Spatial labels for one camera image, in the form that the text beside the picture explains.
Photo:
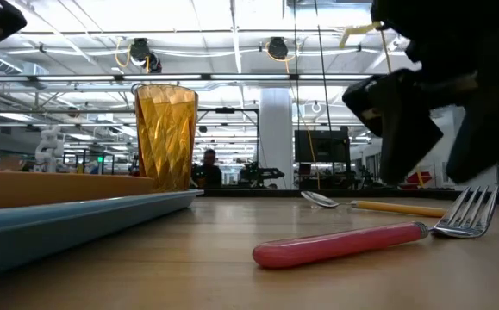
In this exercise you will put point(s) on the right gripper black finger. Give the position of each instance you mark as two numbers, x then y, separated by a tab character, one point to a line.
486	133
400	125

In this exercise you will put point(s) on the orange plate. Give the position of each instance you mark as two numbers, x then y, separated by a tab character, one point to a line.
51	189

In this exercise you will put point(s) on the amber faceted plastic cup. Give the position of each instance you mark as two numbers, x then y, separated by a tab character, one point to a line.
166	138

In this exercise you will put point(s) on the blue plastic tray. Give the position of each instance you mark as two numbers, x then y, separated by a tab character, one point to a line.
59	228

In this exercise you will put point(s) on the black monitor screen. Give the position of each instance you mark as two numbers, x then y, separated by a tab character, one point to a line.
322	146

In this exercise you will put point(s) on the white round pillar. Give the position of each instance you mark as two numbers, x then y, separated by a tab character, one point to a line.
276	138

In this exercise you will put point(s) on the person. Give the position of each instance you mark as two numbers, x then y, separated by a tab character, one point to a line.
208	172

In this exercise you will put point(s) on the black aluminium rig frame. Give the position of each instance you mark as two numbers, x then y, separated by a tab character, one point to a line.
253	193

